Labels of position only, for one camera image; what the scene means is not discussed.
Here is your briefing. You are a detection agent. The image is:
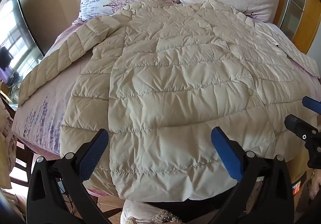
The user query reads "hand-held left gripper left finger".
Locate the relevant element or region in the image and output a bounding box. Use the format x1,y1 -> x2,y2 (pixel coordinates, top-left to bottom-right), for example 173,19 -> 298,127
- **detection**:
26,128 -> 118,224

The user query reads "wooden glass-panel door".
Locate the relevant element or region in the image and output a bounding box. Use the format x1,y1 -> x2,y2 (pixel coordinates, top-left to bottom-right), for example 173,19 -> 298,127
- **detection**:
272,0 -> 321,55

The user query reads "cream quilted puffer jacket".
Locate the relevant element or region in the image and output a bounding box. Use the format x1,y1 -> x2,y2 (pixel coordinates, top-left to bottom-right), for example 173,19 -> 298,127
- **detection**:
19,0 -> 321,202

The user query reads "person's right hand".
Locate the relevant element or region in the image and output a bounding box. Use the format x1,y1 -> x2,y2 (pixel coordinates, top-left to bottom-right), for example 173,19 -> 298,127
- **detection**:
309,171 -> 321,200

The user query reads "white fuzzy fabric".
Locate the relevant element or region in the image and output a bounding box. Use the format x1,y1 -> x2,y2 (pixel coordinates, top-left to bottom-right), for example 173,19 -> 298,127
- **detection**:
120,199 -> 186,224

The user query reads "beige floral cloth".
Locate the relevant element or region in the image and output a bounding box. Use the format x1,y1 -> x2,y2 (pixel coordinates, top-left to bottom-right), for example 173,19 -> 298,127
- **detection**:
0,98 -> 17,189

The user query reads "dark wooden chair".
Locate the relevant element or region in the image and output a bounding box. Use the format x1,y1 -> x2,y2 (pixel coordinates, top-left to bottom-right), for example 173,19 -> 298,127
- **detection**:
0,88 -> 36,189

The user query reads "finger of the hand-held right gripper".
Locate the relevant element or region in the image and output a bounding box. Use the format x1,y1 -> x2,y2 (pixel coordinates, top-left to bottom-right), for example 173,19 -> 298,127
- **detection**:
284,114 -> 319,143
302,96 -> 321,115

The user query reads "pink floral bed sheet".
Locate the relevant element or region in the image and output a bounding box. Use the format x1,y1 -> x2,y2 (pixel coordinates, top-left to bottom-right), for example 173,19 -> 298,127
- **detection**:
11,20 -> 321,197

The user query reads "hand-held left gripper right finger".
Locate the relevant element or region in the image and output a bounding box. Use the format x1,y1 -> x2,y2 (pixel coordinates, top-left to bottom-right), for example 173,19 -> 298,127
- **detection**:
206,127 -> 294,224

